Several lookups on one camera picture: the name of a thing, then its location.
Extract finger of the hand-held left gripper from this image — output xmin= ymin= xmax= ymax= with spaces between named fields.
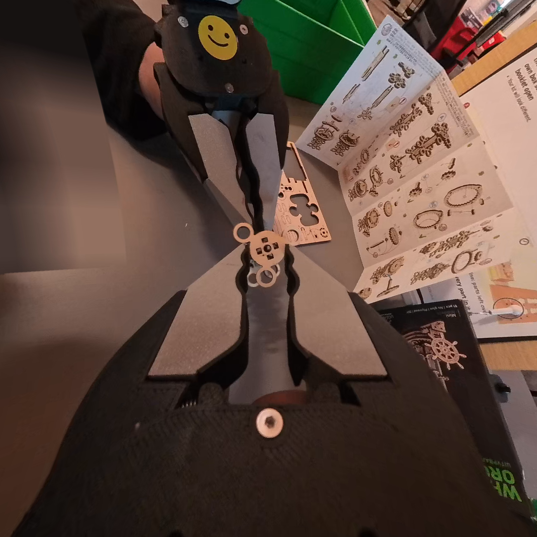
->
xmin=245 ymin=112 xmax=282 ymax=232
xmin=187 ymin=113 xmax=255 ymax=229

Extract three-ring wooden disc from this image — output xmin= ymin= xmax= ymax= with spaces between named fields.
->
xmin=233 ymin=222 xmax=289 ymax=289

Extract black model kit box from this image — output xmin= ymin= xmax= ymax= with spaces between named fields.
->
xmin=375 ymin=300 xmax=533 ymax=521

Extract red box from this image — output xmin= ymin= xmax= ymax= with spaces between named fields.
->
xmin=430 ymin=8 xmax=506 ymax=72

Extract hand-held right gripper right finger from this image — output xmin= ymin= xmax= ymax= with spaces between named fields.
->
xmin=285 ymin=247 xmax=388 ymax=387

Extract green plastic bin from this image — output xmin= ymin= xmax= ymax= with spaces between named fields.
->
xmin=237 ymin=0 xmax=378 ymax=105

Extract person's left hand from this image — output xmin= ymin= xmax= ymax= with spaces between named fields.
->
xmin=138 ymin=42 xmax=165 ymax=119

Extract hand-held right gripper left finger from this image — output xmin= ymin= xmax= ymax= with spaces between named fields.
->
xmin=148 ymin=247 xmax=252 ymax=380

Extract laser-cut wooden parts sheet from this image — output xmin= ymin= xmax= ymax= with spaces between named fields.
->
xmin=273 ymin=141 xmax=332 ymax=247

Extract white printed task sheet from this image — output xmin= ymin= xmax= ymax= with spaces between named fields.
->
xmin=420 ymin=62 xmax=537 ymax=340

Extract folded assembly instruction leaflet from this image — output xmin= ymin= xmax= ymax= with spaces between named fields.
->
xmin=295 ymin=16 xmax=529 ymax=300

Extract person's left forearm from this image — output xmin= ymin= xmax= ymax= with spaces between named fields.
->
xmin=77 ymin=0 xmax=177 ymax=142

